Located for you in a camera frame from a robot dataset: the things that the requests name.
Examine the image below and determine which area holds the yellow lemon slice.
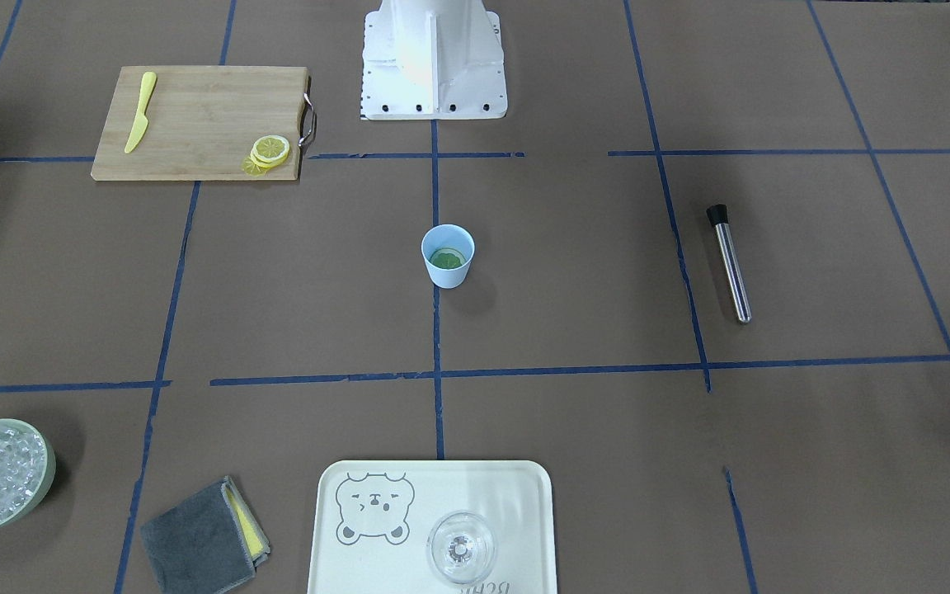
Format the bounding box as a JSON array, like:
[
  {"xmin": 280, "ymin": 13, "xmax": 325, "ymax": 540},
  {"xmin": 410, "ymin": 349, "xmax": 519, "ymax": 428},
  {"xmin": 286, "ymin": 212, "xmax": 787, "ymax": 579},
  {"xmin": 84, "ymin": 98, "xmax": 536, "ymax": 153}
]
[{"xmin": 249, "ymin": 134, "xmax": 293, "ymax": 168}]

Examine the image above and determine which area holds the steel muddler with black tip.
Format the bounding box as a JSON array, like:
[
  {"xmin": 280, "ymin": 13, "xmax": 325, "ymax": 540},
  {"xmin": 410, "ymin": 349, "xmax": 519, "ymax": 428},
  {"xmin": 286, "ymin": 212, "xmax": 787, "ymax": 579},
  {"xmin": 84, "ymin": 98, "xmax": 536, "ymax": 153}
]
[{"xmin": 706, "ymin": 204, "xmax": 753, "ymax": 324}]

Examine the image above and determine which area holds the light blue plastic cup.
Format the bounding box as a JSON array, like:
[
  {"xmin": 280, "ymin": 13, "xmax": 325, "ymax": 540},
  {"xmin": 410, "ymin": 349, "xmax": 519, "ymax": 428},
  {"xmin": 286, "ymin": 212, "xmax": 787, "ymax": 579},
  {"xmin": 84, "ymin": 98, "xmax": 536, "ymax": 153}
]
[{"xmin": 420, "ymin": 224, "xmax": 476, "ymax": 290}]

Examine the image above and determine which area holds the translucent peeled lemon slice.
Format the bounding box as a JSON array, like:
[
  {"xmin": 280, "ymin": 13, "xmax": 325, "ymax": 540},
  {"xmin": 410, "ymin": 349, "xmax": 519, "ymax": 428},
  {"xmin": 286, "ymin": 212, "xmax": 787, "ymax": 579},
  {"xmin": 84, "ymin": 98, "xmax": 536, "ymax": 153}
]
[{"xmin": 241, "ymin": 157, "xmax": 272, "ymax": 177}]

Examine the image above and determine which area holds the cream bear tray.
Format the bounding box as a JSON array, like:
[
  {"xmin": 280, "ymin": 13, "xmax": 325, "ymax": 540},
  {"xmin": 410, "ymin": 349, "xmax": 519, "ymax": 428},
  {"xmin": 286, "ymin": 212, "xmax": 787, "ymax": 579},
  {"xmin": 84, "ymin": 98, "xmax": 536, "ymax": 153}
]
[{"xmin": 307, "ymin": 461, "xmax": 558, "ymax": 593}]

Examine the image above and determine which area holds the clear wine glass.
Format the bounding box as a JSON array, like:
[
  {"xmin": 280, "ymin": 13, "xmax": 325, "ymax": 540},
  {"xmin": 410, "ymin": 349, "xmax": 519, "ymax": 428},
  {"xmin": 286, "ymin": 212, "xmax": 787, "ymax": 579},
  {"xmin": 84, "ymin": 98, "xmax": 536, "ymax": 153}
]
[{"xmin": 426, "ymin": 510, "xmax": 498, "ymax": 589}]

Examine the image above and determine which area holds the bamboo cutting board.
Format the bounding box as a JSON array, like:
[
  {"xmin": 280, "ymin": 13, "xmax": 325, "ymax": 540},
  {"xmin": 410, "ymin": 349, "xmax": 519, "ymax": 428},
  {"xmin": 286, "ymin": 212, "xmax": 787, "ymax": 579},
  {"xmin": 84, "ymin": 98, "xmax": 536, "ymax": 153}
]
[{"xmin": 91, "ymin": 65, "xmax": 316, "ymax": 182}]

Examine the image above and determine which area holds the grey and yellow folded cloth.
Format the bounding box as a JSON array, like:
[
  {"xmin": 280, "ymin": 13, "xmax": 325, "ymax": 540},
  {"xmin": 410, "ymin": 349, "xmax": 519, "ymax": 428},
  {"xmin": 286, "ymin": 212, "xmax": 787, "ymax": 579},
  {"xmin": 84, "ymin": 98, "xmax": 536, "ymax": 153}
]
[{"xmin": 140, "ymin": 476, "xmax": 271, "ymax": 593}]

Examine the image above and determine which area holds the yellow plastic knife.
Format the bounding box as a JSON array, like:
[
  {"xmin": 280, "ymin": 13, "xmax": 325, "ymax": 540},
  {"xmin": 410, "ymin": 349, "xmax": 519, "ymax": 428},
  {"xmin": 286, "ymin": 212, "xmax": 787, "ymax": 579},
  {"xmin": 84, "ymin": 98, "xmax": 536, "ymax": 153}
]
[{"xmin": 124, "ymin": 71, "xmax": 158, "ymax": 154}]

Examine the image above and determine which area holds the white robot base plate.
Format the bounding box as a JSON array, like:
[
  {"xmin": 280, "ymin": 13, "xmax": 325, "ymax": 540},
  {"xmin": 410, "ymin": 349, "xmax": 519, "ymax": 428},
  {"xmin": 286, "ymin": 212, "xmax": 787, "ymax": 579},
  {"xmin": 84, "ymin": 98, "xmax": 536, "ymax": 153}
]
[{"xmin": 360, "ymin": 1, "xmax": 509, "ymax": 120}]

